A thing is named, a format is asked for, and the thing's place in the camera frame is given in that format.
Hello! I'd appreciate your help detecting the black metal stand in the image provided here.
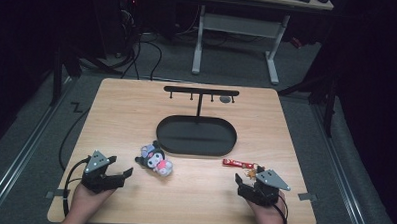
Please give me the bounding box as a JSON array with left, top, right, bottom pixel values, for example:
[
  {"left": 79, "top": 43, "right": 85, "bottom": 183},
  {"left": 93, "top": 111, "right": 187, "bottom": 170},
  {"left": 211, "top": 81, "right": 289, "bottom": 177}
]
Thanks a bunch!
[
  {"left": 275, "top": 69, "right": 340, "bottom": 139},
  {"left": 49, "top": 45, "right": 85, "bottom": 108}
]

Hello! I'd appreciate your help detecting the black computer tower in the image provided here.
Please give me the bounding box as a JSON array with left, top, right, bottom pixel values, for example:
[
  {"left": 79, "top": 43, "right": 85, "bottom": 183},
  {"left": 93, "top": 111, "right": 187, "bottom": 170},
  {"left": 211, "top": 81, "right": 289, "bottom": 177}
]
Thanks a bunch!
[{"left": 115, "top": 0, "right": 138, "bottom": 59}]

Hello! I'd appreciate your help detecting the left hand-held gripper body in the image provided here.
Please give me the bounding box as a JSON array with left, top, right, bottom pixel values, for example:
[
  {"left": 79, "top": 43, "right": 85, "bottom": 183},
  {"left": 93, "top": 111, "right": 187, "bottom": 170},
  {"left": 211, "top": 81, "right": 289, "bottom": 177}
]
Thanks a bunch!
[{"left": 81, "top": 150, "right": 126, "bottom": 195}]

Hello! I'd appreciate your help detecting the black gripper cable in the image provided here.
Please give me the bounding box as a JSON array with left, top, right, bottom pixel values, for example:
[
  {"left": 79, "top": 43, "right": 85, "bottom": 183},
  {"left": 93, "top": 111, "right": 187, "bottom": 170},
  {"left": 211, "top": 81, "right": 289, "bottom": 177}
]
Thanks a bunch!
[
  {"left": 61, "top": 156, "right": 91, "bottom": 219},
  {"left": 272, "top": 194, "right": 290, "bottom": 224}
]

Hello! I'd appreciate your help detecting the person's right hand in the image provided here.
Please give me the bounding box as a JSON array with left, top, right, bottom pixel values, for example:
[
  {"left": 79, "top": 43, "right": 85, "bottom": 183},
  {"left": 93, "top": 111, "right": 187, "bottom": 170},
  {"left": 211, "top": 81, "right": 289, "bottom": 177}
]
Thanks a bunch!
[{"left": 247, "top": 190, "right": 287, "bottom": 224}]

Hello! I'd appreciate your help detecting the white frame desk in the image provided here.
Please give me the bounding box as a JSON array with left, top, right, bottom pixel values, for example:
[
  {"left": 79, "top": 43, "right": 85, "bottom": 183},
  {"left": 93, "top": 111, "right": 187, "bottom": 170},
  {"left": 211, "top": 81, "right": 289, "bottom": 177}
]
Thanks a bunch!
[{"left": 174, "top": 0, "right": 334, "bottom": 88}]

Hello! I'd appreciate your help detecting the metal floor rail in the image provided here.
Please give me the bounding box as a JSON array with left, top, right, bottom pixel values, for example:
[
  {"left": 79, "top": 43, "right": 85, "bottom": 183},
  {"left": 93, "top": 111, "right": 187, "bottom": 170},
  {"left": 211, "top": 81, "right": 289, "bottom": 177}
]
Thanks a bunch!
[
  {"left": 305, "top": 101, "right": 379, "bottom": 224},
  {"left": 0, "top": 74, "right": 74, "bottom": 224}
]

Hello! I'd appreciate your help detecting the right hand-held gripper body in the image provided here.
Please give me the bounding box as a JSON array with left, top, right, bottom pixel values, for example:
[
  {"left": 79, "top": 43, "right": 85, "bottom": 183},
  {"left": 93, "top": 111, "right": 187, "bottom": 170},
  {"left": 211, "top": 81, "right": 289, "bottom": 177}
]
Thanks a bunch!
[{"left": 236, "top": 167, "right": 293, "bottom": 208}]

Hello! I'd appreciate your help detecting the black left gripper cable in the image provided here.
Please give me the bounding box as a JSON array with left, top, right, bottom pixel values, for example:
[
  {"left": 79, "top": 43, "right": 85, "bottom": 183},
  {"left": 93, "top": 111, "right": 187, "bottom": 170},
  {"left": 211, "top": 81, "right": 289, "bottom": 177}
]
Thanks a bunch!
[{"left": 61, "top": 156, "right": 91, "bottom": 219}]

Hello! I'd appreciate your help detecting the grey tape piece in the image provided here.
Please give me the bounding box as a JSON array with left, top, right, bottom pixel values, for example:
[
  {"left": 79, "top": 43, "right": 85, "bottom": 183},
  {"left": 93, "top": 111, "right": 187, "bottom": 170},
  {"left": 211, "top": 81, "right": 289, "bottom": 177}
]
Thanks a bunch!
[
  {"left": 296, "top": 191, "right": 319, "bottom": 202},
  {"left": 44, "top": 188, "right": 67, "bottom": 200}
]

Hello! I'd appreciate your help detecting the black key stand with tray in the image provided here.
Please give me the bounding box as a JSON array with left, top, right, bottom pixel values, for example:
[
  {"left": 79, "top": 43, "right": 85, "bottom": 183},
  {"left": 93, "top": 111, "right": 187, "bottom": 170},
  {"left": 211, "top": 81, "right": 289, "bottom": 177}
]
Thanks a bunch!
[{"left": 154, "top": 85, "right": 240, "bottom": 158}]

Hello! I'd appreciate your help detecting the bundle of black floor cables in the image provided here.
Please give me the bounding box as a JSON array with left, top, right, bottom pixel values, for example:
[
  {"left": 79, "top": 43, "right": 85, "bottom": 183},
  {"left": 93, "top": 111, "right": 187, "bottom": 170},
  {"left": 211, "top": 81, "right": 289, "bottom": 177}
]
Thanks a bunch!
[{"left": 77, "top": 29, "right": 165, "bottom": 83}]

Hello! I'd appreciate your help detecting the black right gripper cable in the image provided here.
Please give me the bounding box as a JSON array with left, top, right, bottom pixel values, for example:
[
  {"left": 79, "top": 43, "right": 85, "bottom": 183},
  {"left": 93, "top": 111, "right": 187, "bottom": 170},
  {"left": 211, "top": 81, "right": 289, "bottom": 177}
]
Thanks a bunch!
[{"left": 272, "top": 194, "right": 290, "bottom": 224}]

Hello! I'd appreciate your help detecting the person's left hand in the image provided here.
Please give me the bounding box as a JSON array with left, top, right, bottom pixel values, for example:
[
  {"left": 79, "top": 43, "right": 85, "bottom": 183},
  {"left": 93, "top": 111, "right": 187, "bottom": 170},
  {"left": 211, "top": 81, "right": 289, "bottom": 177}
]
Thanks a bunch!
[{"left": 69, "top": 183, "right": 117, "bottom": 221}]

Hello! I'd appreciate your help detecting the black floor cable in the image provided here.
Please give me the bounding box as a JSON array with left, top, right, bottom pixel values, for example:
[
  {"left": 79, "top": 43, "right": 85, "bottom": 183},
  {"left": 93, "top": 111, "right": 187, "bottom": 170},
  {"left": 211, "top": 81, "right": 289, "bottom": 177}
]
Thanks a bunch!
[{"left": 57, "top": 101, "right": 92, "bottom": 173}]

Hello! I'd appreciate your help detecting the black and pink plush keychain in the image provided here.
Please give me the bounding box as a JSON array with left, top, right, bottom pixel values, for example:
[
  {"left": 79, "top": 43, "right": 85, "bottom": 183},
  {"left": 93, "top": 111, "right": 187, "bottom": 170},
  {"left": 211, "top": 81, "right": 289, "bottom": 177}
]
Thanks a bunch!
[{"left": 133, "top": 140, "right": 175, "bottom": 177}]

